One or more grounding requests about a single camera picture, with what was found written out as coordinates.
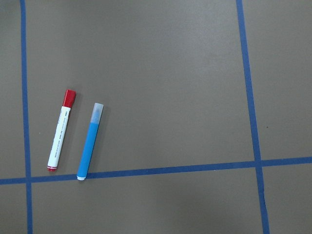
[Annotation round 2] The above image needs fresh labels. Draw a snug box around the blue highlighter pen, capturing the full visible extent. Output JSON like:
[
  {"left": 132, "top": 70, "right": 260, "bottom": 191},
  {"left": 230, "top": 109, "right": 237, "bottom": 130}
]
[{"left": 77, "top": 103, "right": 104, "bottom": 181}]

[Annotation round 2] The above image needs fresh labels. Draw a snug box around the red capped white marker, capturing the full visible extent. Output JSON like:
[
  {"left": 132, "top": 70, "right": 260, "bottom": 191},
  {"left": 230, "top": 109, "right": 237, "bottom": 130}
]
[{"left": 47, "top": 89, "right": 76, "bottom": 172}]

